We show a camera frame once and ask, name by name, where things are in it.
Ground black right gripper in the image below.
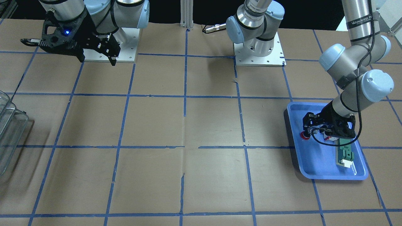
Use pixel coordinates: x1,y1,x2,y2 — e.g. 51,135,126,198
74,9,121,66

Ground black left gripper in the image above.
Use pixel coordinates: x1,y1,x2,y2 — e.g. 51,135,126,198
302,102,356,139

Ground red emergency stop button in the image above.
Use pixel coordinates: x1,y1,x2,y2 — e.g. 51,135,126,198
300,131,313,140

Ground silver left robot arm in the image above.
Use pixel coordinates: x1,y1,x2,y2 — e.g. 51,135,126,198
226,0,394,142

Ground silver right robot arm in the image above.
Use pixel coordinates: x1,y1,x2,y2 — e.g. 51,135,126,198
30,0,150,66

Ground white circuit breaker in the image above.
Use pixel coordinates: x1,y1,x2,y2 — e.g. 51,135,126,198
320,131,339,142

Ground blue plastic tray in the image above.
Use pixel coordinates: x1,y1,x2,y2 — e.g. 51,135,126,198
284,102,369,180

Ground green terminal block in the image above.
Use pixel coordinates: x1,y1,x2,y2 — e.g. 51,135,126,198
336,138,354,168

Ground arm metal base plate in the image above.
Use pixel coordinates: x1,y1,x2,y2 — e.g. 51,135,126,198
84,28,142,63
233,33,287,67

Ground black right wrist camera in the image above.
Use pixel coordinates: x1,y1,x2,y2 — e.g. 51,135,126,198
20,10,83,57

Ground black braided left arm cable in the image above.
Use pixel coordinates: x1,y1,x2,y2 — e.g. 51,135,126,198
311,0,377,147

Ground aluminium frame post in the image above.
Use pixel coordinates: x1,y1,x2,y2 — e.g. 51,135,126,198
180,0,193,30

